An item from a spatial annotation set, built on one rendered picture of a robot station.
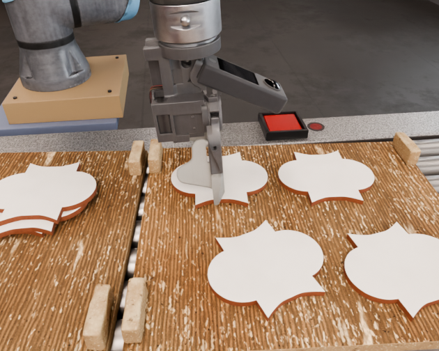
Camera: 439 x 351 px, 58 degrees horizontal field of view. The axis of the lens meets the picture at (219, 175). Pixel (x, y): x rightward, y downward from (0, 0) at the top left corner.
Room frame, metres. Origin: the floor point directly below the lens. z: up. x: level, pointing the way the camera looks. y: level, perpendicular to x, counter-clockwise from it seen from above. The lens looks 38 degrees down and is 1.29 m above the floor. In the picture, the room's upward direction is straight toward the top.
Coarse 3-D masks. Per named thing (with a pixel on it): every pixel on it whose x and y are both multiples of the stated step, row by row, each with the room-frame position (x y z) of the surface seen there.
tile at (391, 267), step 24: (360, 240) 0.32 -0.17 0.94; (384, 240) 0.32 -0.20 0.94; (408, 240) 0.32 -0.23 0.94; (432, 240) 0.32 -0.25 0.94; (360, 264) 0.29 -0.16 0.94; (384, 264) 0.29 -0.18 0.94; (408, 264) 0.29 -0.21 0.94; (432, 264) 0.29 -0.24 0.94; (360, 288) 0.26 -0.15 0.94; (384, 288) 0.26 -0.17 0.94; (408, 288) 0.26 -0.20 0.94; (432, 288) 0.26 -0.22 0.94; (408, 312) 0.23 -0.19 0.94
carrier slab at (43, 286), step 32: (0, 160) 0.50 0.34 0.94; (32, 160) 0.50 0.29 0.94; (64, 160) 0.50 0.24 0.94; (96, 160) 0.50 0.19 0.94; (96, 192) 0.42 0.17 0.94; (128, 192) 0.42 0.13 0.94; (64, 224) 0.36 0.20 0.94; (96, 224) 0.36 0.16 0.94; (128, 224) 0.36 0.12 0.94; (0, 256) 0.31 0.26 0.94; (32, 256) 0.31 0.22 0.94; (64, 256) 0.31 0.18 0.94; (96, 256) 0.31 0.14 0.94; (128, 256) 0.32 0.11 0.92; (0, 288) 0.26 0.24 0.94; (32, 288) 0.26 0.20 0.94; (64, 288) 0.26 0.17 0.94; (0, 320) 0.22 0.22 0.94; (32, 320) 0.22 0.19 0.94; (64, 320) 0.22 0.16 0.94
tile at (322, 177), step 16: (304, 160) 0.49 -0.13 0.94; (320, 160) 0.49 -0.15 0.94; (336, 160) 0.49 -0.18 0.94; (352, 160) 0.49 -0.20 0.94; (288, 176) 0.45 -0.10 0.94; (304, 176) 0.45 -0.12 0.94; (320, 176) 0.45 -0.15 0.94; (336, 176) 0.45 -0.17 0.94; (352, 176) 0.45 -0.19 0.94; (368, 176) 0.45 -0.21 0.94; (304, 192) 0.42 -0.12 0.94; (320, 192) 0.41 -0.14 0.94; (336, 192) 0.41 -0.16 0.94; (352, 192) 0.41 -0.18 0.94
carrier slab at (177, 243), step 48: (336, 144) 0.55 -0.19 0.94; (384, 144) 0.55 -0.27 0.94; (288, 192) 0.42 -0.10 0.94; (384, 192) 0.42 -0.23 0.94; (432, 192) 0.42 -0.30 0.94; (144, 240) 0.33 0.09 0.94; (192, 240) 0.33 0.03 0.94; (336, 240) 0.33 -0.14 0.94; (192, 288) 0.26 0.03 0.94; (336, 288) 0.26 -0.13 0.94; (144, 336) 0.21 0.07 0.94; (192, 336) 0.21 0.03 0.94; (240, 336) 0.21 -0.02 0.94; (288, 336) 0.21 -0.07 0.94; (336, 336) 0.21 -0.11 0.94; (384, 336) 0.21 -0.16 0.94; (432, 336) 0.21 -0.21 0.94
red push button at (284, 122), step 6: (282, 114) 0.66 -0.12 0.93; (288, 114) 0.66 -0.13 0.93; (270, 120) 0.64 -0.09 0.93; (276, 120) 0.64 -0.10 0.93; (282, 120) 0.64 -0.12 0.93; (288, 120) 0.64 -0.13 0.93; (294, 120) 0.64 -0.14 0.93; (270, 126) 0.62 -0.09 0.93; (276, 126) 0.62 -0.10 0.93; (282, 126) 0.62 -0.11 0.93; (288, 126) 0.62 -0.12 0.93; (294, 126) 0.62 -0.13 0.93; (300, 126) 0.62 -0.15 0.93
